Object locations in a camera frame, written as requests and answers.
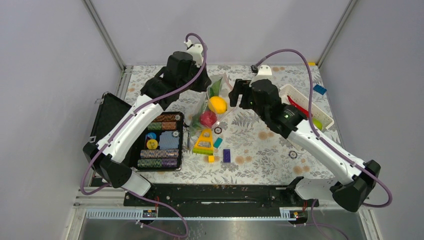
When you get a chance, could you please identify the red apple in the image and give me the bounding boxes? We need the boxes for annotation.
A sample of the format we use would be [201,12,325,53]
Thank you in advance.
[199,110,217,128]

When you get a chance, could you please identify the small yellow cube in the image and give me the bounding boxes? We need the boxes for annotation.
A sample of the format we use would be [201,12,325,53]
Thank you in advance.
[207,155,215,163]

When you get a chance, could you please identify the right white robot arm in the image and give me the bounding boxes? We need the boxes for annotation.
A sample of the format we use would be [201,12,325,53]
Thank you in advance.
[228,79,381,212]

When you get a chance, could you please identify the long green cucumber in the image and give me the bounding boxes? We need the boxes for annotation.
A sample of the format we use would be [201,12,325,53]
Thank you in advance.
[190,74,224,131]

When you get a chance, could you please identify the purple lego brick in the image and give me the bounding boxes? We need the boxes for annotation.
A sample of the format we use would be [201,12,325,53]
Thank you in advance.
[223,149,231,163]

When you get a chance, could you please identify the yellow triangular toy block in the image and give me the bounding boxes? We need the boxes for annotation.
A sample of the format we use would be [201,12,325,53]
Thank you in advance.
[192,128,214,156]

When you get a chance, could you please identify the black poker chip case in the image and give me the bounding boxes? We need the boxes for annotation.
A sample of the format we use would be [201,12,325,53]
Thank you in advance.
[90,93,184,172]

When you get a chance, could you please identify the red chili pepper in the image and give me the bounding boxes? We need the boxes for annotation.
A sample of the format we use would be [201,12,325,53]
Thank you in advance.
[287,95,309,118]

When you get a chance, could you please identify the teal small block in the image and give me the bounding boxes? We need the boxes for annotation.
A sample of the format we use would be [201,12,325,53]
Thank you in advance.
[213,137,223,149]

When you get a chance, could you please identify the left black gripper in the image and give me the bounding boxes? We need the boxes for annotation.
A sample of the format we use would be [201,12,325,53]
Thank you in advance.
[178,59,212,93]

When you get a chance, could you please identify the clear pink-dotted zip bag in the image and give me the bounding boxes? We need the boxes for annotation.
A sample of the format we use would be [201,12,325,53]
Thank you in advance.
[189,73,235,132]

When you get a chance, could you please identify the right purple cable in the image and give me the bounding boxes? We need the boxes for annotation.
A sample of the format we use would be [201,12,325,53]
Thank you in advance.
[252,48,394,240]

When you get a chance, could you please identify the green apple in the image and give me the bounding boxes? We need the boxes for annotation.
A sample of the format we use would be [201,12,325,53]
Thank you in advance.
[312,118,323,131]

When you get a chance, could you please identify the yellow lemon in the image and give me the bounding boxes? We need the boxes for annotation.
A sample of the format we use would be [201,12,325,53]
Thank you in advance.
[208,96,228,115]

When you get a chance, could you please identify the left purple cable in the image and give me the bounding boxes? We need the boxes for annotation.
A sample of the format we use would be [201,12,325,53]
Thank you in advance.
[80,32,208,239]

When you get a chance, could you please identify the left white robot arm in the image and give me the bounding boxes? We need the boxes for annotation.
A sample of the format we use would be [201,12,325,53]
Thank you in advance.
[83,49,211,206]

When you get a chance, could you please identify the purple cable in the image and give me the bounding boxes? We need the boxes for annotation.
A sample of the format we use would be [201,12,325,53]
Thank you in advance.
[80,32,208,239]
[252,48,394,240]

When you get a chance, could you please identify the white plastic basket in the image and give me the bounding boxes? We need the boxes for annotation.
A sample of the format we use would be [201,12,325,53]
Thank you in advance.
[279,84,334,132]

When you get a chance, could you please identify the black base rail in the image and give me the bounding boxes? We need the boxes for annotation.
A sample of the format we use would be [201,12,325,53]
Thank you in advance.
[124,183,320,218]

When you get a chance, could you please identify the poker chip on mat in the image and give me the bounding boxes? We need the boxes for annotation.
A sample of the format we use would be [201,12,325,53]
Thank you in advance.
[288,151,298,159]

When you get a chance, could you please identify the blue lego brick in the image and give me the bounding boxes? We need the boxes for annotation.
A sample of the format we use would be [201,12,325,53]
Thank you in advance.
[313,84,327,96]

